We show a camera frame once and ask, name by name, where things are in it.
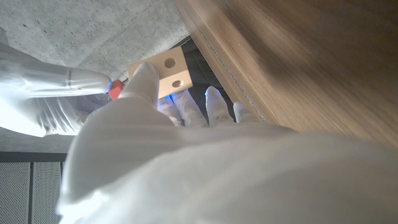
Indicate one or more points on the wooden block with holes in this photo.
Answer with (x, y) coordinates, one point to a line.
(172, 73)

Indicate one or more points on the red-headed wooden screw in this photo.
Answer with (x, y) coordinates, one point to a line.
(116, 89)

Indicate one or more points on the grey perforated panel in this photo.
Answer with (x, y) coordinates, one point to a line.
(25, 193)

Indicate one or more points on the black backdrop stand pole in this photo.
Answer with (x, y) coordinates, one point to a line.
(185, 41)

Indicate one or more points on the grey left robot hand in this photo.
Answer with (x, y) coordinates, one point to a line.
(217, 177)

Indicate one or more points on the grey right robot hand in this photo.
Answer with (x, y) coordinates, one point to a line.
(46, 96)

